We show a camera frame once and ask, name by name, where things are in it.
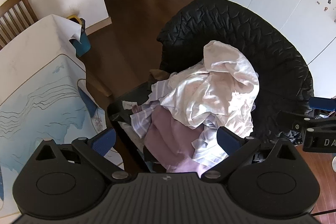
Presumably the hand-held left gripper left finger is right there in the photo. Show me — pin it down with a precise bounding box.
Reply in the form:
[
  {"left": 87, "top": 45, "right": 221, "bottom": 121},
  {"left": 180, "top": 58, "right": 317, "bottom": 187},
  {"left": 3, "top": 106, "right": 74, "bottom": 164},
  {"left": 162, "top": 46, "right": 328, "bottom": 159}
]
[{"left": 34, "top": 127, "right": 131, "bottom": 184}]

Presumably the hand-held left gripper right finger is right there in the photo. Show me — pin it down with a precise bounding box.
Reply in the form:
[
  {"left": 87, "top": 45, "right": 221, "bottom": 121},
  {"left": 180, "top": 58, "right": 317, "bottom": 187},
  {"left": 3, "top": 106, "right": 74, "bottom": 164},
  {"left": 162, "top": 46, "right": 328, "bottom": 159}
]
[{"left": 201, "top": 126, "right": 298, "bottom": 184}]

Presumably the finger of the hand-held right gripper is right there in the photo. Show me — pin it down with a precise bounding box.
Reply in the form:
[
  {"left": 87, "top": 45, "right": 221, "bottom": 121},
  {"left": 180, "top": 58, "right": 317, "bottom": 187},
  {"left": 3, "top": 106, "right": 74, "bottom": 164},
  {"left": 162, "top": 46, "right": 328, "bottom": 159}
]
[
  {"left": 278, "top": 111, "right": 336, "bottom": 135},
  {"left": 308, "top": 96, "right": 336, "bottom": 112}
]

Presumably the white pink-print garment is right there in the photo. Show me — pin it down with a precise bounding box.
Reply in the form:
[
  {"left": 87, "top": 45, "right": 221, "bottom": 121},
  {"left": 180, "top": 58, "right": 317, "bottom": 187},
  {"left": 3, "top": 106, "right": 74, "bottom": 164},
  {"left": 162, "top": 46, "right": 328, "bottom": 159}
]
[{"left": 159, "top": 40, "right": 260, "bottom": 135}]

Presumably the lilac striped garment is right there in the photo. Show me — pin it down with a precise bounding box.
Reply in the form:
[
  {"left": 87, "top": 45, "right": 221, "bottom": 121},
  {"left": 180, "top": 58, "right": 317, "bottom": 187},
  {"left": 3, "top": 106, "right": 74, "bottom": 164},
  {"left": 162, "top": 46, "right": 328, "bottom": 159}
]
[{"left": 130, "top": 80, "right": 229, "bottom": 169}]

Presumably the mauve garment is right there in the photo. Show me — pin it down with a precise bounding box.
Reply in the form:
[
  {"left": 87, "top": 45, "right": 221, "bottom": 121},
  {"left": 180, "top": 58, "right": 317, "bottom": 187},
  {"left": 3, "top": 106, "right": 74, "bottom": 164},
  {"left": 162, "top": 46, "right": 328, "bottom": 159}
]
[{"left": 144, "top": 107, "right": 210, "bottom": 178}]

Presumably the blue wave printed table mat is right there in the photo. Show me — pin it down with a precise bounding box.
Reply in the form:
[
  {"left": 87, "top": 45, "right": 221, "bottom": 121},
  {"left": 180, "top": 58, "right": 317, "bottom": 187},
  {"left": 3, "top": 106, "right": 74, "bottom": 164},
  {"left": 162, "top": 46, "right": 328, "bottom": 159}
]
[{"left": 0, "top": 53, "right": 125, "bottom": 216}]

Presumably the teal waste bin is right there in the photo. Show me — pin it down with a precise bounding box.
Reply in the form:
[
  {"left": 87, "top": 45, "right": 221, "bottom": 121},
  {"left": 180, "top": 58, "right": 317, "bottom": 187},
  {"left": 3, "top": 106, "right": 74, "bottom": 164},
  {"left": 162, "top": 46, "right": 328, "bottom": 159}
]
[{"left": 69, "top": 18, "right": 91, "bottom": 56}]

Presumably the black quilted jacket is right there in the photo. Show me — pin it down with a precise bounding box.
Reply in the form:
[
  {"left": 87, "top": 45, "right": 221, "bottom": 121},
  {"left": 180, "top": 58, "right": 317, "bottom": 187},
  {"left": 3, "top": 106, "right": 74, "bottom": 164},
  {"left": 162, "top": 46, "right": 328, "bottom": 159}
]
[{"left": 157, "top": 0, "right": 315, "bottom": 146}]

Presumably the yellow plastic item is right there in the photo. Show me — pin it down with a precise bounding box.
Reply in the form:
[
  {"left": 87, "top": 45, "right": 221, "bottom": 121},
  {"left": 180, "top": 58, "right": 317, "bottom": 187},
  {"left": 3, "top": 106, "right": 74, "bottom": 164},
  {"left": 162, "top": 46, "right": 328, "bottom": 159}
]
[{"left": 66, "top": 14, "right": 82, "bottom": 24}]

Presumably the brown wooden chair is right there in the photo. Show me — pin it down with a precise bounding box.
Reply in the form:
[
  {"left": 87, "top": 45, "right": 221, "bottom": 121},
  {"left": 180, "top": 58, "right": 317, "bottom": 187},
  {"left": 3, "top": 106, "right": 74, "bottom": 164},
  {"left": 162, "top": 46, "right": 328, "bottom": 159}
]
[{"left": 0, "top": 0, "right": 40, "bottom": 50}]

